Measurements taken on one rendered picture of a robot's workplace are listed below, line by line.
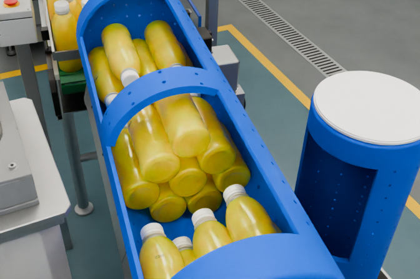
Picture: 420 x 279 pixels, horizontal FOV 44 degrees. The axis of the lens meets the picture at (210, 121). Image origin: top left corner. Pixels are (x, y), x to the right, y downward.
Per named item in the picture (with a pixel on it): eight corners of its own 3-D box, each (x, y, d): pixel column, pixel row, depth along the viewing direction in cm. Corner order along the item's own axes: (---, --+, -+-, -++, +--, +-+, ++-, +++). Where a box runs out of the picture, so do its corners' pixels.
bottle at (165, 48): (167, 15, 129) (187, 54, 116) (174, 39, 134) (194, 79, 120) (139, 25, 129) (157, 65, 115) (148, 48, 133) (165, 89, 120)
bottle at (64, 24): (84, 59, 159) (77, 2, 147) (82, 72, 153) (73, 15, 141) (60, 59, 158) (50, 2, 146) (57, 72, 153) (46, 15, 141)
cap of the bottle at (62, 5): (70, 6, 145) (69, 0, 144) (68, 13, 142) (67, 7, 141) (55, 6, 145) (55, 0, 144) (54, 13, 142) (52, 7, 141)
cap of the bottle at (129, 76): (117, 81, 115) (119, 85, 113) (125, 66, 113) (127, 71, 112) (133, 86, 117) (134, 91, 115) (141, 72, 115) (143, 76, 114)
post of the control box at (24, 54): (62, 250, 213) (10, 32, 151) (62, 243, 216) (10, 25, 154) (72, 248, 214) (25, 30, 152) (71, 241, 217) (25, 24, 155)
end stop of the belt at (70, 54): (56, 62, 148) (55, 52, 146) (56, 60, 149) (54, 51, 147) (192, 43, 158) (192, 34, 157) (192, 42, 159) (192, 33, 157)
